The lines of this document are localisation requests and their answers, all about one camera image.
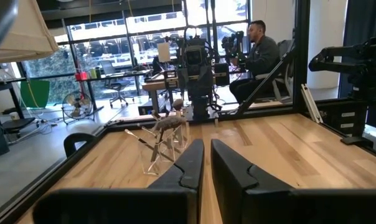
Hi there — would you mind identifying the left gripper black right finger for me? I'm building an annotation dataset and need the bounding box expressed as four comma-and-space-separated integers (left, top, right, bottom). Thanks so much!
210, 138, 294, 224

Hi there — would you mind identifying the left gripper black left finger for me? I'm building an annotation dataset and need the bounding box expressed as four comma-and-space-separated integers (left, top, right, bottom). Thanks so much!
148, 139, 205, 200

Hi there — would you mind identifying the fluffy brown-bristle makeup brush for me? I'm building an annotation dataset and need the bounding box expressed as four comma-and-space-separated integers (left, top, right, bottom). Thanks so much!
150, 115, 188, 162

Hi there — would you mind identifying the thin black makeup brush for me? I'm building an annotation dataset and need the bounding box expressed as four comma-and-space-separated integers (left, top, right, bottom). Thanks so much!
124, 128, 177, 164

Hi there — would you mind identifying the long-ferrule black-bristle makeup brush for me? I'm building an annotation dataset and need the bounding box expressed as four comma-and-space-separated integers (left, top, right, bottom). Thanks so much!
149, 110, 162, 123

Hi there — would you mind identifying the round fluffy-head makeup brush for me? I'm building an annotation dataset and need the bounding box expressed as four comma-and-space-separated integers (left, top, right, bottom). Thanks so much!
171, 98, 186, 125

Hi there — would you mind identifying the clear acrylic brush organizer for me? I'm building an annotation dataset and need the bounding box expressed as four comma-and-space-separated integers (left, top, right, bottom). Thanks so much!
137, 119, 190, 177

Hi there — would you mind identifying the wooden work table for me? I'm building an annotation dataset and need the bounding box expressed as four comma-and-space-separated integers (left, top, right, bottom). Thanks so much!
141, 73, 189, 116

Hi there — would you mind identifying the black office chair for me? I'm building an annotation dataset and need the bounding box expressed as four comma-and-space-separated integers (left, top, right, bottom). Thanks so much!
99, 60, 135, 109

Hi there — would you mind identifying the grey office chair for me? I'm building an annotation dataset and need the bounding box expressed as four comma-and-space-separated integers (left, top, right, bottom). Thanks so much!
255, 39, 298, 104

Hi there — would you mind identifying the silver aluminium extrusion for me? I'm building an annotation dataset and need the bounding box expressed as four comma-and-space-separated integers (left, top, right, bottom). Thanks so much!
300, 83, 324, 124

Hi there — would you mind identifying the white paper sign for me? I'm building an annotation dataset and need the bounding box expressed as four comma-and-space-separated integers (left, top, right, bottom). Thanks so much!
156, 41, 172, 63

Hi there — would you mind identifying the long black desk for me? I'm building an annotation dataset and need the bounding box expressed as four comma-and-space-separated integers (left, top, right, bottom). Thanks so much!
0, 70, 153, 113

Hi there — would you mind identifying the black floor fan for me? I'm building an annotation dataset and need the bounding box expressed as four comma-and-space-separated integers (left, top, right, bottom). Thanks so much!
61, 91, 94, 126

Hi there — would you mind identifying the person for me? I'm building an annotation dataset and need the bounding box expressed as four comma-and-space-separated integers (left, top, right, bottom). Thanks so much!
229, 19, 281, 105

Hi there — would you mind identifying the green panel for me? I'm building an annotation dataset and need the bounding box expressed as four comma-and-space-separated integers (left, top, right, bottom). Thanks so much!
19, 79, 51, 110

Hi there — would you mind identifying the white-shade silver table lamp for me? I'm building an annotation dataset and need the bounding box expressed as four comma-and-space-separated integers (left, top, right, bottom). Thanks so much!
0, 0, 60, 65

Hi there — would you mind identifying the black table frame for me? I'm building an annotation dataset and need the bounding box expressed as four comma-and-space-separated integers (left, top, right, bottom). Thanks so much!
0, 0, 376, 223

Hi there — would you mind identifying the black arch bracket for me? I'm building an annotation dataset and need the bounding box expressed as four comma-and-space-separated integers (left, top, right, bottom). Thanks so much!
63, 132, 97, 158

